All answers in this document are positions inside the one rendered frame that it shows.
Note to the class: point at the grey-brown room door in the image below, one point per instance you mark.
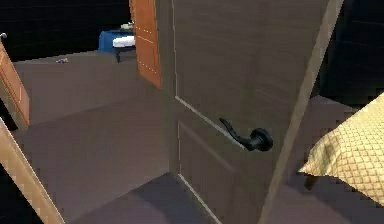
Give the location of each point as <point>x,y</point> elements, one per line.
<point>233,66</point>

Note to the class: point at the orange wooden door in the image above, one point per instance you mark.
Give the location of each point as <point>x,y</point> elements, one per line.
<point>146,40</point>

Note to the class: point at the white pillow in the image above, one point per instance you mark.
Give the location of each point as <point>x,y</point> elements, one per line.
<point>124,41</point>

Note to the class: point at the blue bed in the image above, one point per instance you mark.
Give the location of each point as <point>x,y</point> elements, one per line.
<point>106,41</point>

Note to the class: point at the small grey floor object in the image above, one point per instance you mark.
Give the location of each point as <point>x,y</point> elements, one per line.
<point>62,60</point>

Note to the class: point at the yellow quilted bed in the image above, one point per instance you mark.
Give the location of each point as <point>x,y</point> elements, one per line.
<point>353,150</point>

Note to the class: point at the orange wooden cupboard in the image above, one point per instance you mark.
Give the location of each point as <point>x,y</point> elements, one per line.
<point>13,86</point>

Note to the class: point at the light wooden door frame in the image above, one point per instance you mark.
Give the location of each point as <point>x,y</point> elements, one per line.
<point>23,176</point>

